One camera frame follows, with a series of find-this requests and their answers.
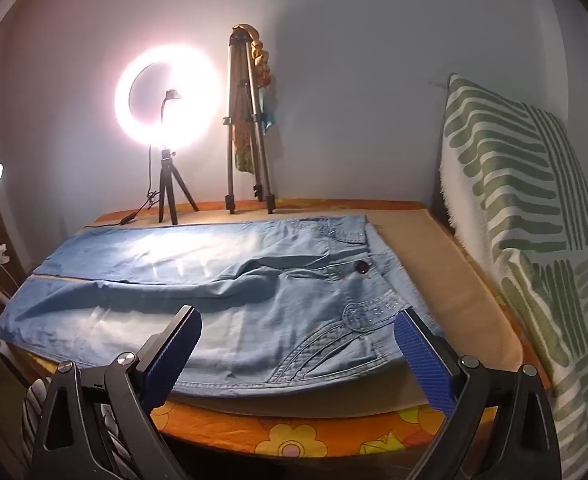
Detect black power cable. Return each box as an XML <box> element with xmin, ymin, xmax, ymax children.
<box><xmin>82</xmin><ymin>145</ymin><xmax>161</xmax><ymax>231</ymax></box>

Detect beige blanket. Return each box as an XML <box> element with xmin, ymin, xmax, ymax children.
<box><xmin>81</xmin><ymin>207</ymin><xmax>522</xmax><ymax>418</ymax></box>

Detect orange floral bedsheet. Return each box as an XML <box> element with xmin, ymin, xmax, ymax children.
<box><xmin>11</xmin><ymin>199</ymin><xmax>555</xmax><ymax>461</ymax></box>

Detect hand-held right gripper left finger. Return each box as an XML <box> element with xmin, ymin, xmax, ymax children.
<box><xmin>26</xmin><ymin>304</ymin><xmax>203</xmax><ymax>480</ymax></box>

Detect small black tripod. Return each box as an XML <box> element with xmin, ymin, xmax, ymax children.
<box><xmin>155</xmin><ymin>146</ymin><xmax>201</xmax><ymax>226</ymax></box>

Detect blue denim pants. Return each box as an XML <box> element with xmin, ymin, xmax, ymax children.
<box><xmin>0</xmin><ymin>214</ymin><xmax>447</xmax><ymax>393</ymax></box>

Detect striped grey white cloth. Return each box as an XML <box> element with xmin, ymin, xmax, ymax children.
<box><xmin>21</xmin><ymin>377</ymin><xmax>124</xmax><ymax>480</ymax></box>

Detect tall metal tripod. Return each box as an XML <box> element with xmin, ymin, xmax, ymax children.
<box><xmin>222</xmin><ymin>25</ymin><xmax>276</xmax><ymax>216</ymax></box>

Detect white ring light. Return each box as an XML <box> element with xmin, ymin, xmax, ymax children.
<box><xmin>114</xmin><ymin>45</ymin><xmax>223</xmax><ymax>152</ymax></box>

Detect colourful patterned scarf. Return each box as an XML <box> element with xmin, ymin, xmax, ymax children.
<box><xmin>234</xmin><ymin>24</ymin><xmax>281</xmax><ymax>176</ymax></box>

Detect white green patterned throw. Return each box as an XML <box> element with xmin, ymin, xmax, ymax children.
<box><xmin>439</xmin><ymin>74</ymin><xmax>588</xmax><ymax>480</ymax></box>

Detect black gooseneck phone holder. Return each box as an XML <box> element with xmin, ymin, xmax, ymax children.
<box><xmin>160</xmin><ymin>89</ymin><xmax>183</xmax><ymax>126</ymax></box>

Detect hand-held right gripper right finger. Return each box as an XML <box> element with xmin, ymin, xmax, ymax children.
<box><xmin>393</xmin><ymin>306</ymin><xmax>562</xmax><ymax>480</ymax></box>

